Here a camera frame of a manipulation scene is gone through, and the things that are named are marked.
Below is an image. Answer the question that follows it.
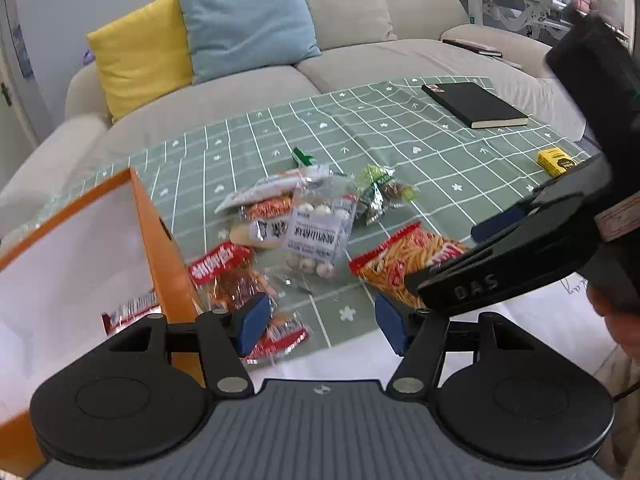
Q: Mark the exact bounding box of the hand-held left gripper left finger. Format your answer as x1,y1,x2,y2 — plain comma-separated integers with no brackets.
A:
106,294,273,397

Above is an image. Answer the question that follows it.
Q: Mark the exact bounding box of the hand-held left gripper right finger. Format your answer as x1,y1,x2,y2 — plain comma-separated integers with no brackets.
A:
375,294,533,401

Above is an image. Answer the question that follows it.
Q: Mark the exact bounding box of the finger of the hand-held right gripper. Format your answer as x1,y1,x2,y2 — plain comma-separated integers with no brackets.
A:
471,198,542,244
404,258,452,318

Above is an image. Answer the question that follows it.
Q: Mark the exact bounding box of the red snack packet white print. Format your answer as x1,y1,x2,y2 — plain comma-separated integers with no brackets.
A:
101,290,162,336
245,310,311,361

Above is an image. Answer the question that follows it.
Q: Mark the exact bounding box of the red yellow fries packet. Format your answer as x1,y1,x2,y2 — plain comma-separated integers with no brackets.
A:
348,221,471,311

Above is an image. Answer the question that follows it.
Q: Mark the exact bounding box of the red topped clear packet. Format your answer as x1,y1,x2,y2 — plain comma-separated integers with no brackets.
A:
189,240,278,313

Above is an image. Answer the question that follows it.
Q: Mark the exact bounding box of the clear packet of beige bread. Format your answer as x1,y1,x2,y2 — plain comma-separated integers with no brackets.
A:
227,217,291,253

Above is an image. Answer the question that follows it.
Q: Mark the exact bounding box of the green foil snack packet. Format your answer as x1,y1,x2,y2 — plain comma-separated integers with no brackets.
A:
354,164,418,226

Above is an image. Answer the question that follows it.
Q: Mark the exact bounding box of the clear packet of white balls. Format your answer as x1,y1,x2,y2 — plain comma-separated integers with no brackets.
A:
280,176,361,280

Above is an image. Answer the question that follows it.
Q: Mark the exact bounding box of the orange red snack packet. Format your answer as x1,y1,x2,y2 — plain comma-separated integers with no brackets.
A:
240,195,293,221

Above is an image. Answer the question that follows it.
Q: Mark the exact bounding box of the orange cardboard box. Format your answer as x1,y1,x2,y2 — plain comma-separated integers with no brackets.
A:
0,167,206,478

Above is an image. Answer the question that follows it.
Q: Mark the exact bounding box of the person's right hand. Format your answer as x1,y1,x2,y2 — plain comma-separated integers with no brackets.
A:
586,280,640,361

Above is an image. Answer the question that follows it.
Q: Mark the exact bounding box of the small yellow box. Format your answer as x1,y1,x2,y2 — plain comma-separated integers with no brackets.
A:
537,146,578,177

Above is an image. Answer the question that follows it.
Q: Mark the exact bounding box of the black notebook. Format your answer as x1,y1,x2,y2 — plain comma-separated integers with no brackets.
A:
421,81,530,130

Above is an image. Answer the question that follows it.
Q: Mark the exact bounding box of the green checked tablecloth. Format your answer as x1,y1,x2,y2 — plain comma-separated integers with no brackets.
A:
0,76,603,361

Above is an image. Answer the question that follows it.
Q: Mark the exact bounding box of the dark book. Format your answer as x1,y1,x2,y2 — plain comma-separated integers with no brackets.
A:
442,37,503,58

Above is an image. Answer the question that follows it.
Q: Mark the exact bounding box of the beige sofa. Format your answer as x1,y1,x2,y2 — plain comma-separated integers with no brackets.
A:
0,0,596,221

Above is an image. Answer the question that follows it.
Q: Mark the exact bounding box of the beige back cushion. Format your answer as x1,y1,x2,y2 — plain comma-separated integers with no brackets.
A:
272,0,398,52

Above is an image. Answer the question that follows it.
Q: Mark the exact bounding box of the yellow cushion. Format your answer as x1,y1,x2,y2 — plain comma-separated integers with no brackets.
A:
86,0,195,125

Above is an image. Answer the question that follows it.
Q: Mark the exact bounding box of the light blue cushion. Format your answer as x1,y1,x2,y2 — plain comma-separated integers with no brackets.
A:
177,0,323,86

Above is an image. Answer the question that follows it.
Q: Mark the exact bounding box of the black cable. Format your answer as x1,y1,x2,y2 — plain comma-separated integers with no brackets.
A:
611,370,640,403

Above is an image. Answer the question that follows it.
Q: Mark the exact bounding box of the blue wall poster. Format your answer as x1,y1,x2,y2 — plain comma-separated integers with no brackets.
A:
10,25,34,81

